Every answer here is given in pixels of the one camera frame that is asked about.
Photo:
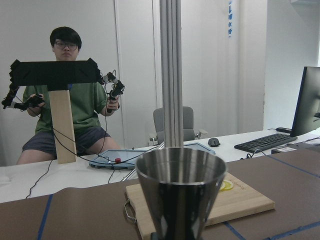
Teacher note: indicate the wooden post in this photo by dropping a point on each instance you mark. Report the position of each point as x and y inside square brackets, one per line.
[63, 129]

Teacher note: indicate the black keyboard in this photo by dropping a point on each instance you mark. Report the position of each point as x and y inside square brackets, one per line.
[265, 143]

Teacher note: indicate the black computer mouse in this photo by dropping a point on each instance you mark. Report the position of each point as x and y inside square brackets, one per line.
[213, 142]

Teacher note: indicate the person in green shirt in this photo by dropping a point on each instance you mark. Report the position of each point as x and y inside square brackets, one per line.
[87, 101]

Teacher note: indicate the bamboo cutting board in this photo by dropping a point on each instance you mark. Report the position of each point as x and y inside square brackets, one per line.
[240, 201]

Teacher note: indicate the grey office chair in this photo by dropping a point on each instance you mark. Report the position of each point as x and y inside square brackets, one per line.
[188, 125]

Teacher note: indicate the blue teach pendant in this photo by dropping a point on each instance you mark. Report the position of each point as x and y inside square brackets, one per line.
[125, 159]

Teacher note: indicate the black monitor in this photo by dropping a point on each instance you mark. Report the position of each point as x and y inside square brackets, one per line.
[307, 111]

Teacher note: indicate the aluminium frame column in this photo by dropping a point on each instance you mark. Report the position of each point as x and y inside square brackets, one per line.
[171, 72]

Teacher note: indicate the steel cocktail jigger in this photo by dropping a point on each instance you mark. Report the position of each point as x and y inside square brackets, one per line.
[180, 186]

